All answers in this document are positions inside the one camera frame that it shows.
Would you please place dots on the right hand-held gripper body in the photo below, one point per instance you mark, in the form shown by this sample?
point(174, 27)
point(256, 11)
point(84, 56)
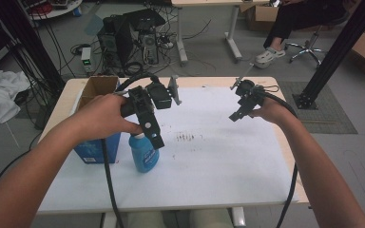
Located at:
point(250, 95)

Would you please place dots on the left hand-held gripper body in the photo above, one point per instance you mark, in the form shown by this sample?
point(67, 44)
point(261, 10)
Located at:
point(160, 95)

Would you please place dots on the blue plastic bottle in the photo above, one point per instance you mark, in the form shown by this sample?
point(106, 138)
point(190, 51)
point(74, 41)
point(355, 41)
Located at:
point(144, 155)

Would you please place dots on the blue cardboard box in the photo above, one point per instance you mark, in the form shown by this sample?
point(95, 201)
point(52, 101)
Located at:
point(98, 152)

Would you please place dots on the person's right hand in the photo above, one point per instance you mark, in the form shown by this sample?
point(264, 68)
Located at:
point(274, 110)

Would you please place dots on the person's left hand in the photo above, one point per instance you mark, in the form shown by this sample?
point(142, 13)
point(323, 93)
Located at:
point(103, 115)

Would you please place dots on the grey computer tower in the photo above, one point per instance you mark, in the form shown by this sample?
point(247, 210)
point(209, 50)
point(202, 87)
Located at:
point(149, 47)

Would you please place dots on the white table mat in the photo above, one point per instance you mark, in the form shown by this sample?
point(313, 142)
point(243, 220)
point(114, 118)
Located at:
point(221, 164)

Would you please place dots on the white desk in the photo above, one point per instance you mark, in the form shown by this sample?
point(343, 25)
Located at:
point(181, 44)

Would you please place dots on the black computer tower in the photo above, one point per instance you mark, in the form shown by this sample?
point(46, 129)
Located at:
point(115, 41)

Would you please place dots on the office chair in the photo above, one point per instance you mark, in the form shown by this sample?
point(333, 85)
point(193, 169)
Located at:
point(309, 47)

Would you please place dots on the small brown cardboard box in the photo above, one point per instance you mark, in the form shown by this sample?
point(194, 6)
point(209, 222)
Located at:
point(261, 17)

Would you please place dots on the white power unit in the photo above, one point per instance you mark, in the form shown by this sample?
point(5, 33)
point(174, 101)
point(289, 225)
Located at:
point(86, 60)

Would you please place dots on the grey floor mat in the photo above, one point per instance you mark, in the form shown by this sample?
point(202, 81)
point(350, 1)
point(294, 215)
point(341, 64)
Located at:
point(332, 117)

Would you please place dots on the wooden table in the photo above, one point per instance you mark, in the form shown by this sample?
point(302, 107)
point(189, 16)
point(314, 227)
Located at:
point(61, 104)

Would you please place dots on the black metal stand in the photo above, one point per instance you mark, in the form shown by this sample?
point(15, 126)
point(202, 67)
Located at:
point(34, 47)
point(336, 53)

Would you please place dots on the round white table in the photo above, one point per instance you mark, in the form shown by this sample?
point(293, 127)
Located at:
point(60, 11)

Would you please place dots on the white cloth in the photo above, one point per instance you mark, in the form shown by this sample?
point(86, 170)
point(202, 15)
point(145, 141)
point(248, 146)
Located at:
point(0, 95)

